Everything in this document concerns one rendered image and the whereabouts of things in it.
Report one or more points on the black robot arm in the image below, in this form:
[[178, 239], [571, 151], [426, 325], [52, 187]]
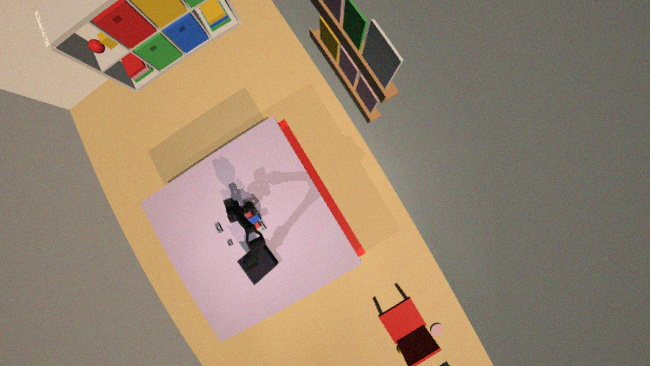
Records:
[[236, 213]]

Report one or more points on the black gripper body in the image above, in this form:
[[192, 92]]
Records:
[[248, 207]]

